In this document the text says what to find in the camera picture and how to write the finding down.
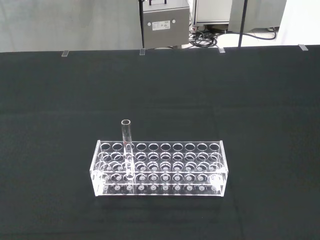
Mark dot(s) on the clear acrylic test tube rack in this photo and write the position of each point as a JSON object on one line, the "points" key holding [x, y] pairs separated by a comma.
{"points": [[160, 175]]}

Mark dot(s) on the black bench cloth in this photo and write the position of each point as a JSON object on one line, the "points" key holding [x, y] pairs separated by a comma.
{"points": [[225, 100]]}

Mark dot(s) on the clear cloth clip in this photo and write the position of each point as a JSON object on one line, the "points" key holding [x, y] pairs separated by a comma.
{"points": [[221, 50], [303, 47], [142, 52], [65, 54]]}

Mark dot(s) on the grey metal equipment box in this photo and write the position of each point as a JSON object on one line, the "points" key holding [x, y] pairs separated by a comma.
{"points": [[165, 35]]}

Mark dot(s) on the white cabinet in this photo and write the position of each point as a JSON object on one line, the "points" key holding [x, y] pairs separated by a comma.
{"points": [[212, 12]]}

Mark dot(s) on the black tripod pole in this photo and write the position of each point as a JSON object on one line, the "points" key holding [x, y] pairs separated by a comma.
{"points": [[242, 25]]}

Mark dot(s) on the white board panel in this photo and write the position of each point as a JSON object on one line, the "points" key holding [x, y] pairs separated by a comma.
{"points": [[300, 22]]}

